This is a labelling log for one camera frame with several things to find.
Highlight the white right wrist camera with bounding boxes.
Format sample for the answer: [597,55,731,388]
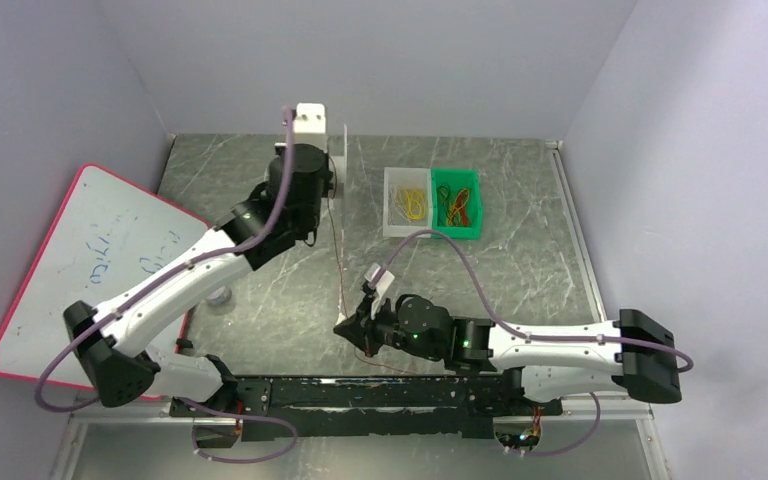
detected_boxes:
[364,263,395,319]

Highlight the small grey round cap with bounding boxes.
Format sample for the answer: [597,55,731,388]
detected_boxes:
[205,287,232,307]

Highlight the clear white plastic bin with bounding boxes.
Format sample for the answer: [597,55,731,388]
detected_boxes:
[382,167,433,237]

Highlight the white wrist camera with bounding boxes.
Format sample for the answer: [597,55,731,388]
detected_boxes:
[293,102,327,136]
[364,263,395,319]

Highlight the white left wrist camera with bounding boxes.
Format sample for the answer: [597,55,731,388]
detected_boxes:
[293,102,327,136]

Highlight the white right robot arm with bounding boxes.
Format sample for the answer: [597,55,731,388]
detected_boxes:
[333,295,682,404]

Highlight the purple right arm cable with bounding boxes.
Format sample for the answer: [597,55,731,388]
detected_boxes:
[380,228,695,460]

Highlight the mixed coloured wire bundle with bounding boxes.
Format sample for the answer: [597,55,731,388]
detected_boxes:
[436,184,475,228]

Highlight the green plastic bin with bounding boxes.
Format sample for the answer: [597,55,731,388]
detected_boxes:
[431,168,484,240]

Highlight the grey perforated cable spool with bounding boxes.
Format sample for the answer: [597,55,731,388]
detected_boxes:
[327,124,348,200]

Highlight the red wire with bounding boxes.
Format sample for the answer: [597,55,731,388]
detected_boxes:
[326,195,418,376]

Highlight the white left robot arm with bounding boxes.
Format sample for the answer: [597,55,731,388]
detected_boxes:
[63,144,333,410]

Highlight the yellow wire bundle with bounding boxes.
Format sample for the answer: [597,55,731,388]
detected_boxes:
[398,188,429,223]

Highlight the pink framed whiteboard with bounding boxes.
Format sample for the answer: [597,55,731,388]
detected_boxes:
[0,164,208,381]

